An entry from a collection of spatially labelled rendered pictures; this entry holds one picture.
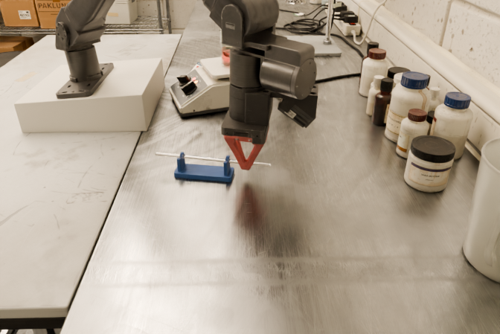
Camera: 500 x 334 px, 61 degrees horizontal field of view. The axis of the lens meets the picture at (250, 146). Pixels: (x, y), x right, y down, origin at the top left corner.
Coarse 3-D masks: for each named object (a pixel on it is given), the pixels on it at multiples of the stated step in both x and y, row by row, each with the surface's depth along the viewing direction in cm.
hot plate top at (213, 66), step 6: (204, 60) 100; (210, 60) 100; (216, 60) 100; (204, 66) 97; (210, 66) 97; (216, 66) 97; (222, 66) 97; (210, 72) 93; (216, 72) 93; (222, 72) 93; (228, 72) 93; (216, 78) 92
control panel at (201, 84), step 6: (192, 72) 101; (192, 78) 99; (198, 78) 97; (174, 84) 101; (198, 84) 95; (204, 84) 94; (174, 90) 99; (180, 90) 98; (198, 90) 93; (180, 96) 95; (186, 96) 94; (192, 96) 93; (180, 102) 93
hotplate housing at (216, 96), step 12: (204, 72) 99; (216, 84) 93; (228, 84) 93; (204, 96) 92; (216, 96) 93; (228, 96) 95; (180, 108) 92; (192, 108) 93; (204, 108) 94; (216, 108) 95; (228, 108) 96
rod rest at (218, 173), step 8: (184, 152) 74; (184, 160) 74; (176, 168) 74; (184, 168) 74; (192, 168) 74; (200, 168) 74; (208, 168) 74; (216, 168) 74; (224, 168) 71; (232, 168) 74; (176, 176) 73; (184, 176) 73; (192, 176) 73; (200, 176) 72; (208, 176) 72; (216, 176) 72; (224, 176) 72; (232, 176) 73
